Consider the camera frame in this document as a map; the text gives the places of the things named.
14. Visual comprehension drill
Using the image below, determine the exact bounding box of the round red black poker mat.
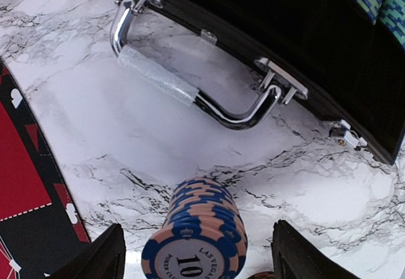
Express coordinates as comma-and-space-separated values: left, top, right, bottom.
1, 64, 90, 278

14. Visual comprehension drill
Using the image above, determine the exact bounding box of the red black chip stack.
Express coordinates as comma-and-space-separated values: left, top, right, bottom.
247, 271, 275, 279

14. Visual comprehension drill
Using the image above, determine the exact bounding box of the blue orange chip stack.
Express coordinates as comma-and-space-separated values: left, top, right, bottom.
141, 177, 248, 278

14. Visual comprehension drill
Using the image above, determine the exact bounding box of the black poker chip case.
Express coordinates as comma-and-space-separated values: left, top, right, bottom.
66, 0, 405, 166

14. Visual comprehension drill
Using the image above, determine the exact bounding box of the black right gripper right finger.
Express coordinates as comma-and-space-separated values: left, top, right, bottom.
272, 220, 356, 279

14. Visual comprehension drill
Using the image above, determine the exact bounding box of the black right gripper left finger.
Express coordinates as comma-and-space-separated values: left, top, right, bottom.
41, 223, 126, 278

